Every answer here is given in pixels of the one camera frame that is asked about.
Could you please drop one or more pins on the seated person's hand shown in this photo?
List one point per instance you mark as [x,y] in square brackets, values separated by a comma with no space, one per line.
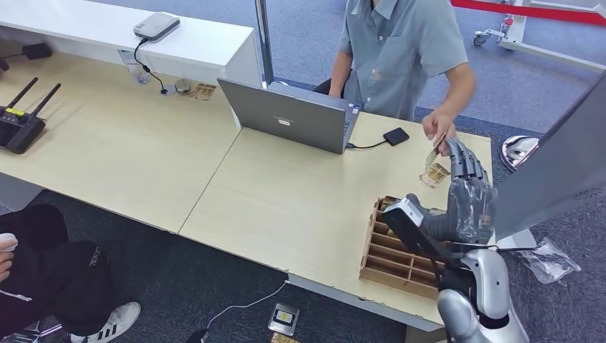
[5,262]

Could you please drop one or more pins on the person's left hand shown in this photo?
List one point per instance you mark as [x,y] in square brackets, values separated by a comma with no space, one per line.
[438,128]

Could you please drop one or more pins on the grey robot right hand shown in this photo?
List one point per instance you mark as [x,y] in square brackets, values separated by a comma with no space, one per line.
[471,208]

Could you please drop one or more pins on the patterned gold card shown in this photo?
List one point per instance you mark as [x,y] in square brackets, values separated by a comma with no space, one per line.
[388,203]
[434,152]
[390,232]

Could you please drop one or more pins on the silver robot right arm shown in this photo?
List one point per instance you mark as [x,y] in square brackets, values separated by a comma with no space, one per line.
[487,293]

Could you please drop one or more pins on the person's right forearm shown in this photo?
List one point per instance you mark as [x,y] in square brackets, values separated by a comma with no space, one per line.
[340,75]

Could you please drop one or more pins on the person's left forearm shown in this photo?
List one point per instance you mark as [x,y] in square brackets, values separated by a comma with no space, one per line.
[457,92]

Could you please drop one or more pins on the seated person in black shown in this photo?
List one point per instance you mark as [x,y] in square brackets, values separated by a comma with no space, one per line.
[52,279]

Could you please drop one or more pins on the wooden card organizer tray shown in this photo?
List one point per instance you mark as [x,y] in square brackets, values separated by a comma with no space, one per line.
[388,265]

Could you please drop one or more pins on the gold card on floor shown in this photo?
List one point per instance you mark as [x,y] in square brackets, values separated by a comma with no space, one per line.
[283,338]

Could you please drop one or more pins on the black external drive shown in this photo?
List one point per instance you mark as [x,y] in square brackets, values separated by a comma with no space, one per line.
[396,136]

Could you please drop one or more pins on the gold cards pile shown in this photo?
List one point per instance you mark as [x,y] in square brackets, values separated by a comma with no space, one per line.
[434,175]

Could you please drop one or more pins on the chrome round base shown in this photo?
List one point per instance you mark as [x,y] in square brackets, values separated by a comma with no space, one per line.
[517,151]

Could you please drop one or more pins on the grey monitor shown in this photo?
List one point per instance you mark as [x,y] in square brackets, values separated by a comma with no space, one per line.
[554,170]

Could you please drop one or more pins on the crumpled clear plastic bag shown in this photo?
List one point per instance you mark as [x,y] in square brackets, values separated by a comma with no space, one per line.
[549,260]

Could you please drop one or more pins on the white sneaker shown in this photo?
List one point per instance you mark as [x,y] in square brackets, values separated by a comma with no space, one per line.
[113,324]

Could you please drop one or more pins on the black remote controller with antennas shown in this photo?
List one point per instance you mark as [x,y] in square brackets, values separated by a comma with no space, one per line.
[19,128]

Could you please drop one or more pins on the grey laptop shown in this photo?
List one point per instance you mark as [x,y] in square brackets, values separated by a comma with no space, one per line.
[289,116]

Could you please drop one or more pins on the red barrier belt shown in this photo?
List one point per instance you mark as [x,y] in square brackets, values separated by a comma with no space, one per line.
[544,12]

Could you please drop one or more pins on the metal pole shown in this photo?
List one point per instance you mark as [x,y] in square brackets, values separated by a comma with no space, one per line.
[265,42]

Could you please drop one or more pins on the black plug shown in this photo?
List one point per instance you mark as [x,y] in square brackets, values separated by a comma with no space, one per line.
[196,337]

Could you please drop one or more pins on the black power adapter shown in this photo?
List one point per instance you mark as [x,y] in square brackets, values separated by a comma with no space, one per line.
[36,50]

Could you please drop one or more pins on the grey device with yellow label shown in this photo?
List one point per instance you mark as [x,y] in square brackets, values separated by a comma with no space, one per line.
[284,318]

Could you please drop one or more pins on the gold cards stack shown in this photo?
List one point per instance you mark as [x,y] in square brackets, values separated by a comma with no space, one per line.
[203,91]

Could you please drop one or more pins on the white counter shelf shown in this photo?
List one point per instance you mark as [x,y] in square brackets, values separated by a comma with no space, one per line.
[199,45]

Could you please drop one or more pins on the grey router box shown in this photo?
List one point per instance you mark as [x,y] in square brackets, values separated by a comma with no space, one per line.
[156,25]

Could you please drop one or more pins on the black white wrist camera box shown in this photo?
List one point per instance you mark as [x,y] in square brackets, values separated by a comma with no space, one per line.
[412,227]

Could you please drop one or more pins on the white wheeled frame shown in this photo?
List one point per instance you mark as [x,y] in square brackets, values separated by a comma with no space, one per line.
[516,35]

